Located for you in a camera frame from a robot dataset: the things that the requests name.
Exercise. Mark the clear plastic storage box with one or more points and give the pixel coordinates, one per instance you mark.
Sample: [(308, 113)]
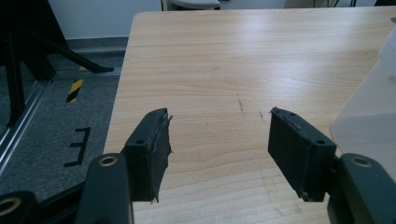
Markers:
[(367, 124)]

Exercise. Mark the white chair base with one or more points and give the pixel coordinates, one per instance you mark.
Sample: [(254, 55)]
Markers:
[(196, 3)]

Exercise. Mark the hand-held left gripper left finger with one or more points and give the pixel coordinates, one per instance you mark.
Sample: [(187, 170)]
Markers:
[(146, 161)]

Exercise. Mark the aluminium floor rail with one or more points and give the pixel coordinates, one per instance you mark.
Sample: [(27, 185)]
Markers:
[(18, 133)]

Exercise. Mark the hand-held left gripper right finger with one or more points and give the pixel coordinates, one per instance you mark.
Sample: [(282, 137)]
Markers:
[(295, 155)]

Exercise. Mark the black metal stand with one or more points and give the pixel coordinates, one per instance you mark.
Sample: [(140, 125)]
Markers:
[(14, 77)]

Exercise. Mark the black tape floor mark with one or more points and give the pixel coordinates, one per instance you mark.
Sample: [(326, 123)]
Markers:
[(83, 146)]

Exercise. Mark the yellow black striped floor tape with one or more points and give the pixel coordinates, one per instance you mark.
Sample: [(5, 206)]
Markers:
[(74, 90)]

